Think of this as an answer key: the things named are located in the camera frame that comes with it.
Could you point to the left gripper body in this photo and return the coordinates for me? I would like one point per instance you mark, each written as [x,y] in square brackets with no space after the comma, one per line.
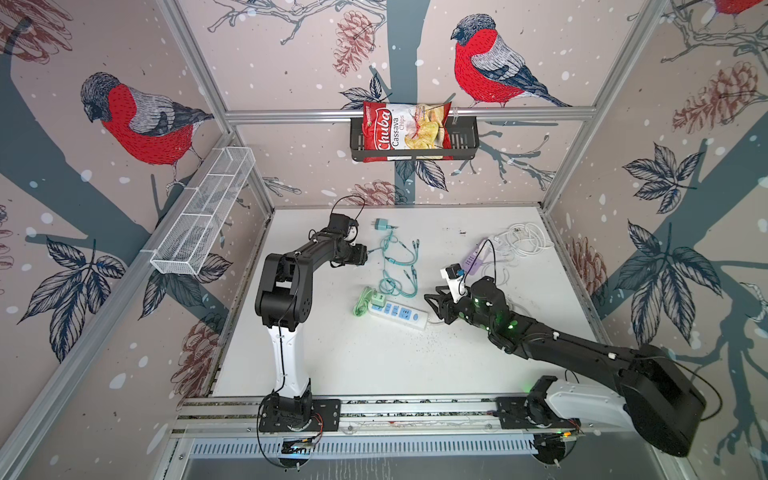
[354,254]

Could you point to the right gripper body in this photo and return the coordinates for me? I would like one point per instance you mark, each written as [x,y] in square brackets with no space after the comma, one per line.
[464,309]

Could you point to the white blue power strip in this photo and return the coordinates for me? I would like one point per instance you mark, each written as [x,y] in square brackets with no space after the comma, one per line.
[401,314]

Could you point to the green charger adapter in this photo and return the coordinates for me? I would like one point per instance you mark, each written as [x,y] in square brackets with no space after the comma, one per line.
[378,299]

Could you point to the white charger adapter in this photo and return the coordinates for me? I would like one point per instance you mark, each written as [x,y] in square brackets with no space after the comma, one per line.
[498,246]

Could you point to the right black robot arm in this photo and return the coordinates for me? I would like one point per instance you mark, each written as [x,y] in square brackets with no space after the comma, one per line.
[663,405]

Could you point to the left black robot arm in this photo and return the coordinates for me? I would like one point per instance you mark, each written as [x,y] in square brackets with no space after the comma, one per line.
[284,301]

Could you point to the teal charger adapter far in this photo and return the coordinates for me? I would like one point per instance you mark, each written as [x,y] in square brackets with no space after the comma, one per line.
[382,224]

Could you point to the red cassava chips bag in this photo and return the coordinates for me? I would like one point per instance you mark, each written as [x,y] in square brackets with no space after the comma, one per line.
[392,127]

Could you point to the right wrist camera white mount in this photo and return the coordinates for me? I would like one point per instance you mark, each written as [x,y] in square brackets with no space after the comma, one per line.
[455,276]

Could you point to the black wall basket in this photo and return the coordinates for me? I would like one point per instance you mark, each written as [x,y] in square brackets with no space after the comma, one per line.
[461,131]

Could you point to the white wire wall basket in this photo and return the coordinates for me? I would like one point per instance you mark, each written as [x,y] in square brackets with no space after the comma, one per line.
[186,246]

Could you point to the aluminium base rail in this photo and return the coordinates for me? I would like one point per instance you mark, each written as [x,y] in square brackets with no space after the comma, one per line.
[358,428]

